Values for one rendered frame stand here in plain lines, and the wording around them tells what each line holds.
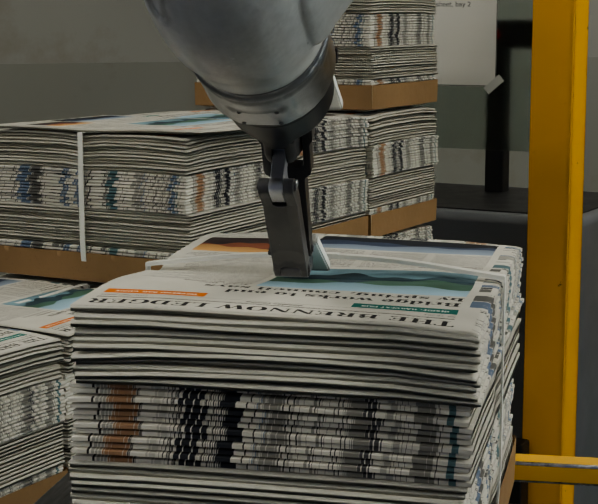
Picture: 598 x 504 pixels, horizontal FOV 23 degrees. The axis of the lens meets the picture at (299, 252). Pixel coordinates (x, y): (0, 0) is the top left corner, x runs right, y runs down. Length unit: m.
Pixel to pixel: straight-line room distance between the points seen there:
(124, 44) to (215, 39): 3.60
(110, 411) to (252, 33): 0.34
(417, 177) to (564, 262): 0.42
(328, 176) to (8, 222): 0.55
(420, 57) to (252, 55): 1.96
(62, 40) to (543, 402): 1.94
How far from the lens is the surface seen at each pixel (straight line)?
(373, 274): 1.14
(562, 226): 3.04
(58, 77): 4.35
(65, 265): 2.23
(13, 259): 2.29
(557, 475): 1.38
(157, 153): 2.12
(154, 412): 1.02
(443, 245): 1.28
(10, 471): 1.85
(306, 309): 0.99
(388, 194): 2.68
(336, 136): 2.48
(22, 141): 2.26
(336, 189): 2.49
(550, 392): 3.12
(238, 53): 0.82
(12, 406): 1.83
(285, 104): 0.91
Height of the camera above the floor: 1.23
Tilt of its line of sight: 9 degrees down
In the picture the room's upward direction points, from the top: straight up
